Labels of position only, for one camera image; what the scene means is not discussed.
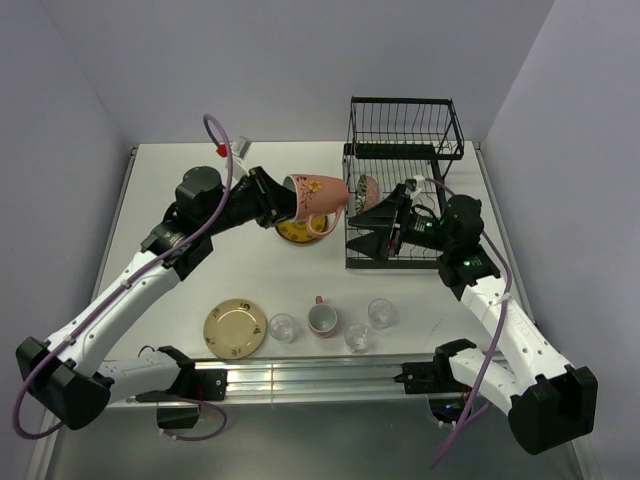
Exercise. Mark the black white patterned bowl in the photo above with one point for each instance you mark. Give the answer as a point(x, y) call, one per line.
point(367, 193)

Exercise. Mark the small pink cup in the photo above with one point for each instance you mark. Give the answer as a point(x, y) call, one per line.
point(322, 318)

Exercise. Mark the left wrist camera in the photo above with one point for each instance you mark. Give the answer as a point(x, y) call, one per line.
point(239, 150)

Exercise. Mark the large pink floral mug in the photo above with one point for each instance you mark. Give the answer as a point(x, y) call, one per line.
point(317, 196)

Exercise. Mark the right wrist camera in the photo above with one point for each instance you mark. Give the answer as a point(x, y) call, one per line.
point(415, 186)

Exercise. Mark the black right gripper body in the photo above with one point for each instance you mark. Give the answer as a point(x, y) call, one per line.
point(406, 232)

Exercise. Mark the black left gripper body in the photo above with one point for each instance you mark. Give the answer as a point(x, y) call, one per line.
point(246, 203)

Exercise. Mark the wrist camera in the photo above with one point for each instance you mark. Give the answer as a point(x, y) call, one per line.
point(415, 186)
point(239, 150)

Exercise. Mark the yellow patterned plate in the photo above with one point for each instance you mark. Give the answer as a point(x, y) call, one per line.
point(296, 232)

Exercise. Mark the clear glass cup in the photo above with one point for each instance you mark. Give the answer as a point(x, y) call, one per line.
point(283, 328)
point(381, 313)
point(357, 338)

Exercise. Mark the aluminium mounting rail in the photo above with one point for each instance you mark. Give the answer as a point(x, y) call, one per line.
point(311, 380)

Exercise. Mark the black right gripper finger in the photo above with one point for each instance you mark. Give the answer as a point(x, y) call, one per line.
point(383, 216)
point(373, 245)

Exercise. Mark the beige floral plate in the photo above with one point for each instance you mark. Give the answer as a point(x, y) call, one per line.
point(235, 329)

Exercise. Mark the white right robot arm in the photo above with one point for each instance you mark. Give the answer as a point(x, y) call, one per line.
point(546, 400)

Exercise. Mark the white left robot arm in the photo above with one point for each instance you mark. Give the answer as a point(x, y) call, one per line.
point(68, 374)

